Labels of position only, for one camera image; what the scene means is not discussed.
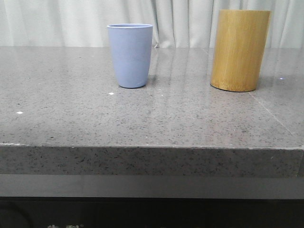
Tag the blue plastic cup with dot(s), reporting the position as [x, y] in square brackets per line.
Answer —
[131, 46]

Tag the dark cabinet under counter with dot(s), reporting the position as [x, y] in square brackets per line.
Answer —
[93, 201]

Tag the white pleated curtain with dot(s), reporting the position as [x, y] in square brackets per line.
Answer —
[176, 23]

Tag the bamboo cylinder holder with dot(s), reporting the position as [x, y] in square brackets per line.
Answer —
[239, 49]

